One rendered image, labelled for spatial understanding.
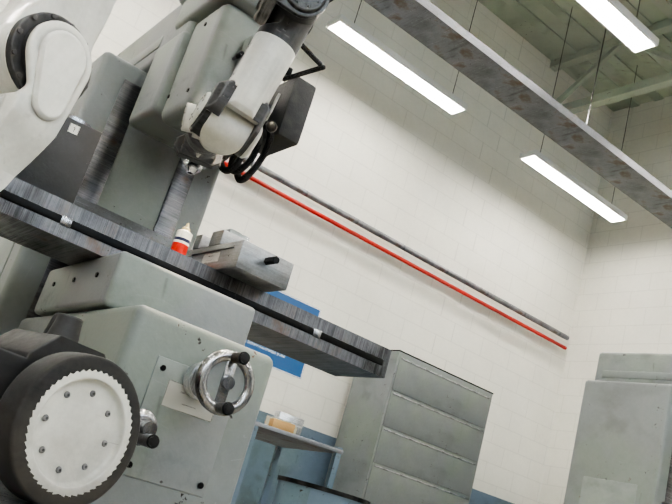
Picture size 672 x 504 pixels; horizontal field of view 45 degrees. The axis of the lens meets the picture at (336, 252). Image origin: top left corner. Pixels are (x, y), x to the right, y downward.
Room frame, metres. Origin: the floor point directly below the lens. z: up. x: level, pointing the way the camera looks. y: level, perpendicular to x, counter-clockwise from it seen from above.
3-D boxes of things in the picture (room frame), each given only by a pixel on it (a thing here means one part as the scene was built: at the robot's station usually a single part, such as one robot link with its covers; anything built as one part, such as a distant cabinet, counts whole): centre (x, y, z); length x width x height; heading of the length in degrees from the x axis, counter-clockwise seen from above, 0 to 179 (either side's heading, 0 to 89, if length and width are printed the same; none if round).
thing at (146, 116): (2.09, 0.51, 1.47); 0.24 x 0.19 x 0.26; 122
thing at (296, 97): (2.36, 0.28, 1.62); 0.20 x 0.09 x 0.21; 32
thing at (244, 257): (1.99, 0.25, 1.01); 0.35 x 0.15 x 0.11; 34
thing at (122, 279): (1.93, 0.41, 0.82); 0.50 x 0.35 x 0.12; 32
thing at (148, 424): (1.40, 0.25, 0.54); 0.22 x 0.06 x 0.06; 32
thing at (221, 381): (1.50, 0.14, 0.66); 0.16 x 0.12 x 0.12; 32
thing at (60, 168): (1.72, 0.71, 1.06); 0.22 x 0.12 x 0.20; 116
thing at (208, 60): (1.93, 0.41, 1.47); 0.21 x 0.19 x 0.32; 122
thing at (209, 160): (1.84, 0.39, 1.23); 0.13 x 0.12 x 0.10; 103
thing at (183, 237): (1.94, 0.37, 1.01); 0.04 x 0.04 x 0.11
